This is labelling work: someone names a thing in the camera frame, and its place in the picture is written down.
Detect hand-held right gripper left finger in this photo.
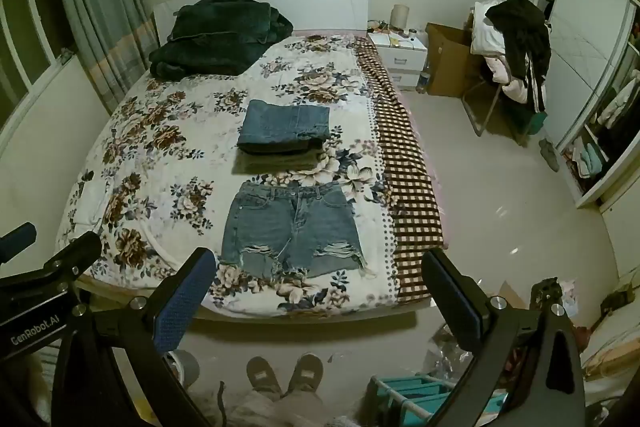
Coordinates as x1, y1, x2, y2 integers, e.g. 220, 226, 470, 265
50, 247, 218, 427

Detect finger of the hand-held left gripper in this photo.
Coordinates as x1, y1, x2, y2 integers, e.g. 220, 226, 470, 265
41, 231, 103, 280
0, 222, 38, 259

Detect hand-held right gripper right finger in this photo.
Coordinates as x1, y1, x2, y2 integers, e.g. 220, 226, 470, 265
421, 248, 587, 427

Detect ripped denim shorts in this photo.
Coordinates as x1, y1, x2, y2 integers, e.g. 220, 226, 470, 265
219, 180, 377, 281

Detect folded olive pants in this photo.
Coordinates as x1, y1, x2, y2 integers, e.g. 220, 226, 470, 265
233, 149, 327, 176

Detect clear plastic bag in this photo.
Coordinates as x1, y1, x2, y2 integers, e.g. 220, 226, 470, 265
424, 324, 473, 385

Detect teal storage rack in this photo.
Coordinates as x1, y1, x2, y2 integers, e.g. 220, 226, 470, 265
366, 374, 507, 427

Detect person's left shoe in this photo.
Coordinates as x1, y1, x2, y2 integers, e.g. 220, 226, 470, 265
246, 355, 283, 396

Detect person's shoe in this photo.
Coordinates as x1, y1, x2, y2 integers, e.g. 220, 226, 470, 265
246, 355, 283, 396
287, 353, 325, 394

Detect person's right shoe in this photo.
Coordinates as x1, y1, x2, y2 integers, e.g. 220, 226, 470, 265
287, 353, 325, 394

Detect bed with floral cover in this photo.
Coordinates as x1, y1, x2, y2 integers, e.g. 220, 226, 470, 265
54, 34, 402, 314

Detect brown checkered blanket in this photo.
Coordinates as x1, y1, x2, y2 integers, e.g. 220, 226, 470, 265
354, 37, 447, 304

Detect person's trouser legs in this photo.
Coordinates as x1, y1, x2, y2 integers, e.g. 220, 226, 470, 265
219, 386, 353, 427

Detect grey slipper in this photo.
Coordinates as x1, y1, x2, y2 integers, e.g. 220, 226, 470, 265
538, 139, 560, 172

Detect metal folding chair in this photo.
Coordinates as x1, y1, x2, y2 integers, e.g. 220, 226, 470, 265
460, 77, 532, 145

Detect window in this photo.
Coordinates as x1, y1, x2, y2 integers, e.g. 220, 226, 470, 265
0, 0, 77, 110

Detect folded blue jeans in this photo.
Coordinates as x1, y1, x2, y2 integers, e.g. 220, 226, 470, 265
237, 99, 332, 156

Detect pink garment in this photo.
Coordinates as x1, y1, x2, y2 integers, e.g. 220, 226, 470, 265
487, 54, 532, 104

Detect brown cardboard box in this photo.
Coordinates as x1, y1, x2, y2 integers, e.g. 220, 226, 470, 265
424, 22, 485, 98

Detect pale green curtain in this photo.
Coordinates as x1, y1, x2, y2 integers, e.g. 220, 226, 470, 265
49, 0, 162, 116

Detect white nightstand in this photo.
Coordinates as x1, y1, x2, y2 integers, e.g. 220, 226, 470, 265
368, 30, 429, 90

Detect dark green blanket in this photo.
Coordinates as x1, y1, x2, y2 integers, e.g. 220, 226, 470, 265
148, 0, 295, 82

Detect white clothes pile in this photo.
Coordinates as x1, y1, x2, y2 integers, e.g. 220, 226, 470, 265
469, 1, 508, 56

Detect white sliding-door wardrobe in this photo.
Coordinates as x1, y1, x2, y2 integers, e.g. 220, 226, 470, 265
532, 0, 640, 209

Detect white bed headboard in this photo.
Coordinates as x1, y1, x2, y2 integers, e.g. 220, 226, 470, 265
152, 0, 370, 44

